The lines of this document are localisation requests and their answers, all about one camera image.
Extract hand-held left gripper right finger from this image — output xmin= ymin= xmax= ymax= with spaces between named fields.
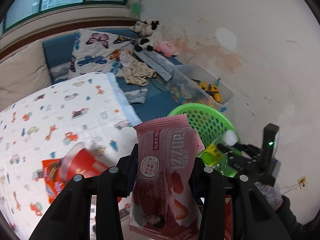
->
xmin=191 ymin=156 xmax=292 ymax=240

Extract pink snack wrapper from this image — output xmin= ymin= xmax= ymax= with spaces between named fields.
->
xmin=129 ymin=114 xmax=205 ymax=240

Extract white plush dog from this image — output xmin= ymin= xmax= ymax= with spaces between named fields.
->
xmin=132 ymin=21 xmax=148 ymax=33

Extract beige cushion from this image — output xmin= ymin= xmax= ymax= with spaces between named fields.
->
xmin=0 ymin=40 xmax=53 ymax=112

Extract black white panda plush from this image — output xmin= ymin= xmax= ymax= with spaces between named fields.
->
xmin=134 ymin=37 xmax=157 ymax=53

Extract green plastic basket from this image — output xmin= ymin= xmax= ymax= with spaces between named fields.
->
xmin=167 ymin=102 xmax=242 ymax=178

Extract clear storage box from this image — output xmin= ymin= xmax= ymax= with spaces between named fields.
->
xmin=166 ymin=64 xmax=235 ymax=113

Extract butterfly print pillow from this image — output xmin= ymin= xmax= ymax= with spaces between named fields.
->
xmin=71 ymin=29 xmax=137 ymax=79

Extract person's right forearm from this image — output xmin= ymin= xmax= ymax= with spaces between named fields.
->
xmin=275 ymin=195 xmax=320 ymax=233

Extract yellow green label bottle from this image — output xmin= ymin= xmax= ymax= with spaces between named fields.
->
xmin=197 ymin=130 xmax=238 ymax=178

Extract grey white small garment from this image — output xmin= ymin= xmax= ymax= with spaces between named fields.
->
xmin=124 ymin=89 xmax=148 ymax=105

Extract red box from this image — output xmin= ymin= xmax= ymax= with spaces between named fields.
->
xmin=224 ymin=194 xmax=235 ymax=240

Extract yellow toy vehicles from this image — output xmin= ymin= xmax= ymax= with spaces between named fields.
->
xmin=199 ymin=80 xmax=223 ymax=103

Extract orange snack packet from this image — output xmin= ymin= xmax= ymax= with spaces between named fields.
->
xmin=41 ymin=159 xmax=75 ymax=204

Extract red paper cup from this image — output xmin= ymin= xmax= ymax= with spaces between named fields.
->
xmin=60 ymin=141 xmax=113 ymax=188

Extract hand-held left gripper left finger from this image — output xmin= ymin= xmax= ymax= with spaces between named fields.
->
xmin=29 ymin=142 xmax=138 ymax=240

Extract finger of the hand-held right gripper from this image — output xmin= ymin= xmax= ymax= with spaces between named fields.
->
xmin=220 ymin=155 xmax=253 ymax=177
xmin=217 ymin=142 xmax=250 ymax=155

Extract black eared cow plush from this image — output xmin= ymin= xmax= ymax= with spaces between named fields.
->
xmin=144 ymin=19 xmax=162 ymax=38

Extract beige printed garment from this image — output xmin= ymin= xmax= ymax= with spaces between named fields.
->
xmin=119 ymin=52 xmax=157 ymax=87

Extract blue sofa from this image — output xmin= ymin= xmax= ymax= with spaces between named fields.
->
xmin=41 ymin=26 xmax=185 ymax=120

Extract pink plush toy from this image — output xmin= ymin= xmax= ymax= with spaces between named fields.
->
xmin=153 ymin=40 xmax=179 ymax=57

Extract person's right hand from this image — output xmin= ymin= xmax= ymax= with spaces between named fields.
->
xmin=254 ymin=181 xmax=283 ymax=212

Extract grey patterned cloth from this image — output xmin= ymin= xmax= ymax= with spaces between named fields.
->
xmin=135 ymin=50 xmax=177 ymax=82

